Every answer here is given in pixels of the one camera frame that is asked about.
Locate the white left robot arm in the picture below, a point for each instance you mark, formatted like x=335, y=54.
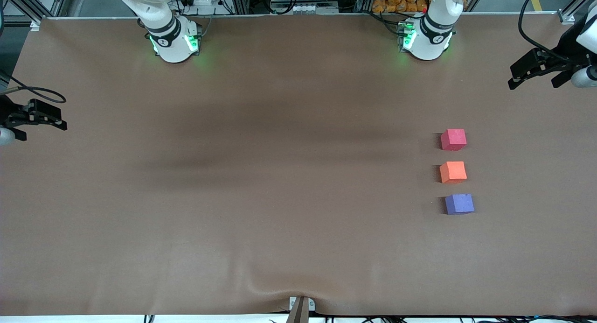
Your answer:
x=431, y=38

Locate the pile of orange objects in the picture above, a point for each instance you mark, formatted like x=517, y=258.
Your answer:
x=396, y=1

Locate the white corner bracket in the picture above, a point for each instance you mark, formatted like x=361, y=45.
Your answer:
x=566, y=18
x=35, y=25

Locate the brown table cover sheet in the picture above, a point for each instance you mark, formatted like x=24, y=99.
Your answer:
x=261, y=248

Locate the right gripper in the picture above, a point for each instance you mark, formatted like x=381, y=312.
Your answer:
x=9, y=113

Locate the aluminium frame post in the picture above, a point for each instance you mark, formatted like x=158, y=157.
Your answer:
x=368, y=0
x=241, y=1

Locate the orange foam block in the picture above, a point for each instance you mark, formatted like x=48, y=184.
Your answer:
x=452, y=172

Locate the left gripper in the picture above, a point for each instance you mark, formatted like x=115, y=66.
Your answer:
x=565, y=52

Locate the aluminium frame strut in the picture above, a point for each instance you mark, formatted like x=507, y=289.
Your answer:
x=573, y=8
x=25, y=4

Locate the purple foam block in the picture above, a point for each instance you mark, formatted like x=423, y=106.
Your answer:
x=459, y=204

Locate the red foam block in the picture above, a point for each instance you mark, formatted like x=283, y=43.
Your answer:
x=453, y=139

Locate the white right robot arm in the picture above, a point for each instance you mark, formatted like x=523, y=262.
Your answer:
x=170, y=38

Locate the white terminal block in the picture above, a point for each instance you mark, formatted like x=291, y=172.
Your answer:
x=303, y=8

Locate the silver clamp bracket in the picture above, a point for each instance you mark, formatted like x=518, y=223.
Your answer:
x=311, y=305

